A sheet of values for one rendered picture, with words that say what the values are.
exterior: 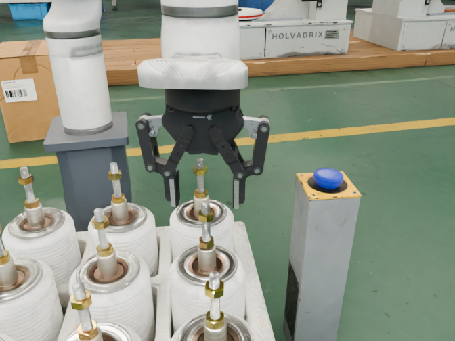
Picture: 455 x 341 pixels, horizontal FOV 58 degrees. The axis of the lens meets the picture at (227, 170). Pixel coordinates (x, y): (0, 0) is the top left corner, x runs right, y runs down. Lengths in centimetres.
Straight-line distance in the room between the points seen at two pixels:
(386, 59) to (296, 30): 58
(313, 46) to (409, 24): 60
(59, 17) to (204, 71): 47
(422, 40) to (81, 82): 238
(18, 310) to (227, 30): 38
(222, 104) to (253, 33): 199
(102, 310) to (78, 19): 47
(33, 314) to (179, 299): 17
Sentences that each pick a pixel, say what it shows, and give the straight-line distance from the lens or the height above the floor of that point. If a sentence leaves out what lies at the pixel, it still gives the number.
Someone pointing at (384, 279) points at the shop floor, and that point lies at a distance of 94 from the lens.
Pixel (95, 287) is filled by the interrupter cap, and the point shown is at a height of 25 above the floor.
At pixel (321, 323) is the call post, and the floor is 8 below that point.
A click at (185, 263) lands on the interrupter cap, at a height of 25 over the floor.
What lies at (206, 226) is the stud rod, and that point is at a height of 31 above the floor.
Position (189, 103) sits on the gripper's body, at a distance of 39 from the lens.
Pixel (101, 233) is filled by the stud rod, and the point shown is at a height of 31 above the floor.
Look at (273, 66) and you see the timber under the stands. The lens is 236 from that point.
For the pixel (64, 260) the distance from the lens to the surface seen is 65.
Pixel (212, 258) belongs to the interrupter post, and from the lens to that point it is 51.
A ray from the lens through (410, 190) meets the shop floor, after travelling 129.
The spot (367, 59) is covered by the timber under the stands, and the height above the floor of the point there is 6.
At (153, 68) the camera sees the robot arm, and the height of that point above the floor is 51.
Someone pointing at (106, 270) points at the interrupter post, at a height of 26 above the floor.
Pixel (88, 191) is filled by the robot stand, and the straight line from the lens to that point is 83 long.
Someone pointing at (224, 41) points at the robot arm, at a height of 53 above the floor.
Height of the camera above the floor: 59
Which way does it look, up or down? 27 degrees down
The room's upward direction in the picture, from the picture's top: straight up
